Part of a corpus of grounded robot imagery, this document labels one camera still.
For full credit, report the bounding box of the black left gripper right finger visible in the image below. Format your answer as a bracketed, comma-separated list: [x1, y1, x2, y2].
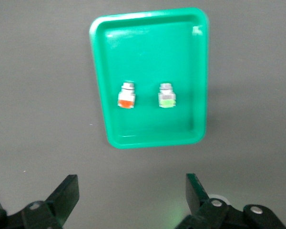
[175, 173, 286, 229]

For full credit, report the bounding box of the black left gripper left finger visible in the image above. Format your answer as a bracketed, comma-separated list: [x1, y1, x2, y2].
[0, 174, 80, 229]

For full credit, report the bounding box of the green plastic tray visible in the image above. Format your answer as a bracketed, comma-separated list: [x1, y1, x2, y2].
[89, 7, 209, 150]

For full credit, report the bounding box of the green button with orange base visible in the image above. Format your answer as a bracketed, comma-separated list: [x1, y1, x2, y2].
[116, 81, 137, 110]

